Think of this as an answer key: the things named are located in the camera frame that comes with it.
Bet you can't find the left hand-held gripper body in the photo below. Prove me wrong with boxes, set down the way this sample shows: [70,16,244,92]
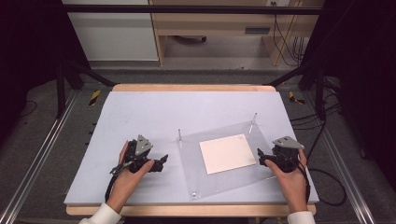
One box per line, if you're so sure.
[124,133,157,175]

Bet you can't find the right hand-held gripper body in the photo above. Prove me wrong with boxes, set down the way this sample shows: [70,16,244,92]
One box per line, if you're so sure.
[264,135,305,174]

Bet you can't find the clear acrylic picture frame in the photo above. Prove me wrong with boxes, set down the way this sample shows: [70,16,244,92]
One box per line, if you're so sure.
[177,112,276,201]

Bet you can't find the printed picture card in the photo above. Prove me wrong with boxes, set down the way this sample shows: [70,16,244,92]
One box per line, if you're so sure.
[199,133,258,175]

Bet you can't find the person's right hand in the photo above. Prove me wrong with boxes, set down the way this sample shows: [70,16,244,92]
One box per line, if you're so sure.
[264,148,309,215]

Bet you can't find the person's left hand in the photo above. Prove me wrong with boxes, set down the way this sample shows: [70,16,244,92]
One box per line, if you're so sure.
[106,140,155,215]

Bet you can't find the pale grey table mat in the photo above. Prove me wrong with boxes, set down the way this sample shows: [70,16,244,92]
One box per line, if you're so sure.
[64,91,320,206]

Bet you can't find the black metal stand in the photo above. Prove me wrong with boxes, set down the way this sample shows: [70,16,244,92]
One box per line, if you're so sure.
[55,59,117,119]
[263,61,329,121]

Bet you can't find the wooden table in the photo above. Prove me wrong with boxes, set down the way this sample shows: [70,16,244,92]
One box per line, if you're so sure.
[65,83,318,217]

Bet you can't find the white cabinet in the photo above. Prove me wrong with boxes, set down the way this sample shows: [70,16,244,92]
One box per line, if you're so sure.
[62,0,160,62]

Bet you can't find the black curtain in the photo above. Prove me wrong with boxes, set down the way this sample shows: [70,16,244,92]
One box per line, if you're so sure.
[298,0,396,190]
[0,0,92,144]

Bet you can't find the grey desk label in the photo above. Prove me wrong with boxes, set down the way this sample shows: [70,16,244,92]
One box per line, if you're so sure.
[244,27,272,35]

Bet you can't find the wooden desk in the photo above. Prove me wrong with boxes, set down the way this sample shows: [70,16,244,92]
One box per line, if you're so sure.
[148,0,325,67]

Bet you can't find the black horizontal bar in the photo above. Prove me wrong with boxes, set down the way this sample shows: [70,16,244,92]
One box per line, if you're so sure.
[61,4,325,16]

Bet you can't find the black floor cables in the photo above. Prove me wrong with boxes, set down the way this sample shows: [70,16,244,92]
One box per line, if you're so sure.
[289,77,344,132]

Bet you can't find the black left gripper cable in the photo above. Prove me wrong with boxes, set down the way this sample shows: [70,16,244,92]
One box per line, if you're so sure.
[104,161,132,203]

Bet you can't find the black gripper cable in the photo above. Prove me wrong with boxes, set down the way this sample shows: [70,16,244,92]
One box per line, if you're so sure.
[104,161,132,203]
[295,157,347,207]

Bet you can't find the aluminium floor rail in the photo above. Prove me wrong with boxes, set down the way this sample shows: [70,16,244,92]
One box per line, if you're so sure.
[0,90,79,224]
[303,91,377,224]

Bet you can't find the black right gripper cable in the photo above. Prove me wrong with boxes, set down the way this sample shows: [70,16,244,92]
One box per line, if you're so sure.
[295,157,347,207]

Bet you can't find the black hanging desk cables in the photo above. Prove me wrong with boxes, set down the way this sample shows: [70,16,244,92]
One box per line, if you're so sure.
[271,1,305,67]

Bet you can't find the thin black floor cable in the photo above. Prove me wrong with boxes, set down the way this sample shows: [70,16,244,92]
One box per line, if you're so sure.
[18,99,38,119]

